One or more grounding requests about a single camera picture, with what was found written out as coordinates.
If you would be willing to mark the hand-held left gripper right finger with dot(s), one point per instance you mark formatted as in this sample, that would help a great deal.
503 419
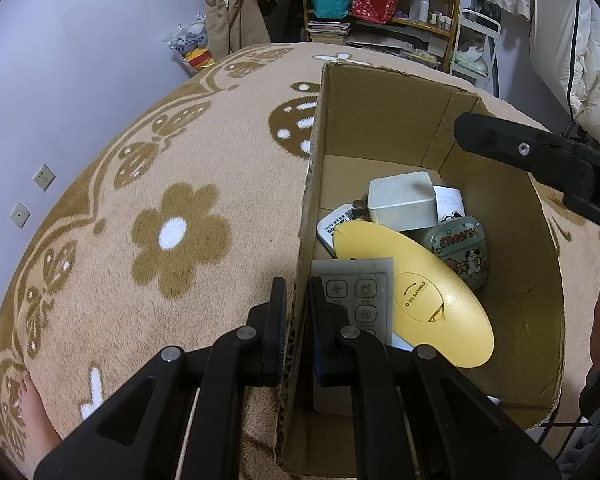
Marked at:
316 350

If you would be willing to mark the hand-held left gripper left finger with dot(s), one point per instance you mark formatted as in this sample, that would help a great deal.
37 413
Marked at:
278 330

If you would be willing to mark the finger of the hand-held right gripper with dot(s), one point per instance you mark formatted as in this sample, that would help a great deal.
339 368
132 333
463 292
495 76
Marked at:
505 140

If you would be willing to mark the white charger block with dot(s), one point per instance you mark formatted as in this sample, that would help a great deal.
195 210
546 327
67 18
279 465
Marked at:
450 205

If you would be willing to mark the white television remote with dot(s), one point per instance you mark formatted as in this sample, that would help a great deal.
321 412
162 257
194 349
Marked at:
330 225

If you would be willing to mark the green cartoon earphone case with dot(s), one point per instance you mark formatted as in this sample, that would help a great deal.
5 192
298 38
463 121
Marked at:
455 250

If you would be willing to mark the small white rounded case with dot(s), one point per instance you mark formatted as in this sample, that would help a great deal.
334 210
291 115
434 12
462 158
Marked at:
400 200

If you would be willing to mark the yellow oval case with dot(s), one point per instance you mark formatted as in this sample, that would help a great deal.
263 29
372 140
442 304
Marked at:
410 270

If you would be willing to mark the cardboard box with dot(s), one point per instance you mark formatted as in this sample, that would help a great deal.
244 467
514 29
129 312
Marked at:
520 285

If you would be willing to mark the grey fuzzy cloth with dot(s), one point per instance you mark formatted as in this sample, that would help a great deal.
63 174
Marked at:
585 455

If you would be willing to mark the cream padded recliner chair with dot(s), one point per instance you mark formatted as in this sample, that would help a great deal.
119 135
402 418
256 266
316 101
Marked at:
590 50

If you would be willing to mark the white trolley cart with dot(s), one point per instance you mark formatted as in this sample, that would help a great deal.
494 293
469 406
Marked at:
480 16

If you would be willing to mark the wooden shelf unit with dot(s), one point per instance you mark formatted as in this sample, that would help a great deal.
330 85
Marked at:
420 26

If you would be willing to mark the pile of magazines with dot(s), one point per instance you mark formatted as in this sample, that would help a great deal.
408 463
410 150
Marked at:
395 45

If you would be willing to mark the row of toiletry bottles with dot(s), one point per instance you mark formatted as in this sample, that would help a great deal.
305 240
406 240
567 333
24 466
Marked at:
422 7

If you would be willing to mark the stack of books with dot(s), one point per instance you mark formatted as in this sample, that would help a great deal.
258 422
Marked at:
329 31

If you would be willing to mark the person's bare foot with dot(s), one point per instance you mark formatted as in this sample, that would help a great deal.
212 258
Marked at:
35 420

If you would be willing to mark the bag of plush toys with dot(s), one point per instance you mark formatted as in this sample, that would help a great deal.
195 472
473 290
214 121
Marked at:
190 47

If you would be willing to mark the beige coat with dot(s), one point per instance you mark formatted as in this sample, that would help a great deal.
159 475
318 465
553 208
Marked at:
235 15

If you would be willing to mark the white wall socket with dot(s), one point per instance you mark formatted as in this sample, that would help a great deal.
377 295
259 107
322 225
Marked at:
43 177
19 215

